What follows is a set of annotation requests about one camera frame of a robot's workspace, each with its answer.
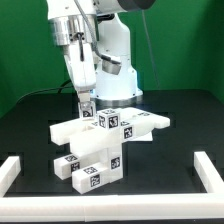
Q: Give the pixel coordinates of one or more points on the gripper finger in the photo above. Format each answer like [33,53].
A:
[84,96]

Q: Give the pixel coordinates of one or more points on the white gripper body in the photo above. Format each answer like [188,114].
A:
[80,66]

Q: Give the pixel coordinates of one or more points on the white tagged cube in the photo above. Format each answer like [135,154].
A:
[108,118]
[87,109]

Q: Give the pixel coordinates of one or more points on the white chair seat part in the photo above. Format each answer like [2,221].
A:
[107,163]

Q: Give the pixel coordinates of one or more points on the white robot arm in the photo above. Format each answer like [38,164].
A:
[96,47]

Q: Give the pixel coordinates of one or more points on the white U-shaped fence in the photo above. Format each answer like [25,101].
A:
[207,205]

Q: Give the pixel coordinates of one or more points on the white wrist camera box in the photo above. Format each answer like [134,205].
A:
[111,64]

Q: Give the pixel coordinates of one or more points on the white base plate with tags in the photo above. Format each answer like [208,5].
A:
[144,138]

